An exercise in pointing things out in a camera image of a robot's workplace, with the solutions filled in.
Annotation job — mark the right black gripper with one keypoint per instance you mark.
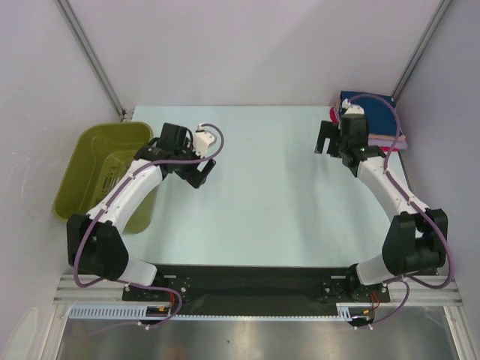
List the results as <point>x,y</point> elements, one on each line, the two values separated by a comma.
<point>328,130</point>

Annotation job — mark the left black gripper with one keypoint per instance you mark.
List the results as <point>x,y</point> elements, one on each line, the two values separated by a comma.
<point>193,176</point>

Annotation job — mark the dark blue t shirt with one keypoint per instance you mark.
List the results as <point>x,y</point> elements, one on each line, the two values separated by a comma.
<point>355,95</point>

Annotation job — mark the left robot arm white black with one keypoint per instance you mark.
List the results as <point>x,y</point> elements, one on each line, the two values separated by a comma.
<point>94,239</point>

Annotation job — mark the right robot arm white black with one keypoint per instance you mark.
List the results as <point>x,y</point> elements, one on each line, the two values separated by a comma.
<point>416,240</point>

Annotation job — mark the folded red t shirt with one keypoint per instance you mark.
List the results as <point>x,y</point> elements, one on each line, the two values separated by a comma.
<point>334,116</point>

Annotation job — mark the folded pink t shirt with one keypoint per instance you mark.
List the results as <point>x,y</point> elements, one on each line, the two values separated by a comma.
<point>370,105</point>

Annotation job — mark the folded lilac t shirt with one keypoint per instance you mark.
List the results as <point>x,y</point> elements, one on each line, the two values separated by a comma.
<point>385,145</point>

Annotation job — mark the olive green plastic basket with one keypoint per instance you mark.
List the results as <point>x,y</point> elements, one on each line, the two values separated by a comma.
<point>100,159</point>

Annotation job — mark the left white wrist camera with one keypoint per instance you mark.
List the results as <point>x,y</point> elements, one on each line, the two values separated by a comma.
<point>203,140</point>

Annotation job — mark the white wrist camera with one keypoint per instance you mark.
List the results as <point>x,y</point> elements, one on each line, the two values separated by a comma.
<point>203,140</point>
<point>350,109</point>

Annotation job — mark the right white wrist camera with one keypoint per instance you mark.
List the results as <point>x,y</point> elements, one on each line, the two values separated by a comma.
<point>350,109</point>

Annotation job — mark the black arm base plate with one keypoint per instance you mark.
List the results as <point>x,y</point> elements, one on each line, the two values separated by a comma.
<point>258,291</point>

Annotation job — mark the white slotted cable duct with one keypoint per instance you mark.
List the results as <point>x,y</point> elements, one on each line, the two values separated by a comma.
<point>157,313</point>

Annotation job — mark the right aluminium frame post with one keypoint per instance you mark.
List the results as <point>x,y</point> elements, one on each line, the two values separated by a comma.
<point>420,49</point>

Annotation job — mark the aluminium frame post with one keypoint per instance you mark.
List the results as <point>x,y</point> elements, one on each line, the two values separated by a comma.
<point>85,45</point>
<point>420,49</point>

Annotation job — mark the left aluminium frame post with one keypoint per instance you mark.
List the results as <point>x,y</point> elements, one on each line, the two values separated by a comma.
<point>85,45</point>

